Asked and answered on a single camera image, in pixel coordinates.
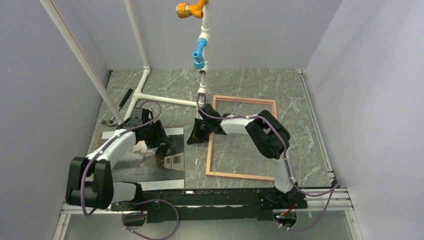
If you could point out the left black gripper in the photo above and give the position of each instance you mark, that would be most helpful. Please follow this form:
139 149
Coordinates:
160 136

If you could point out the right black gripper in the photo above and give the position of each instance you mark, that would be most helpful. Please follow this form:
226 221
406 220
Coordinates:
196 136

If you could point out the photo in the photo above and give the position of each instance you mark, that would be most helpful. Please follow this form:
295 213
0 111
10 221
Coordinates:
141 165

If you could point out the clear glass pane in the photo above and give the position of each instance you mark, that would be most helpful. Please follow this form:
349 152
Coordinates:
236 153

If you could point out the pink wooden picture frame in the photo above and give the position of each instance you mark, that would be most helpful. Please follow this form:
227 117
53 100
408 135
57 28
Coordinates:
209 161

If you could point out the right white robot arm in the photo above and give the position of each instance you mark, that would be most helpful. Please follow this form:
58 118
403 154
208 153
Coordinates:
269 136

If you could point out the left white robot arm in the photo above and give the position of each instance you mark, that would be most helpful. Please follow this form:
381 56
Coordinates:
90 180

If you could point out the blue nozzle fitting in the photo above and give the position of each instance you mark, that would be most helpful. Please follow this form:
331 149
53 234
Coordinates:
198 59

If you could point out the white PVC pipe stand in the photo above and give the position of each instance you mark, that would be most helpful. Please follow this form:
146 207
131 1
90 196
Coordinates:
138 94

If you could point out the orange nozzle fitting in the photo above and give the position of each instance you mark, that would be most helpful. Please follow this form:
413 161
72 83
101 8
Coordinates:
185 10

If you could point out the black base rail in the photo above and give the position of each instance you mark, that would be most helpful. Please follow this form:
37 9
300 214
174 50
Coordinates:
216 214

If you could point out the aluminium extrusion rail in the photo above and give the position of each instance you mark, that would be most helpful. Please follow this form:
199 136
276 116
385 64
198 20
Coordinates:
328 198

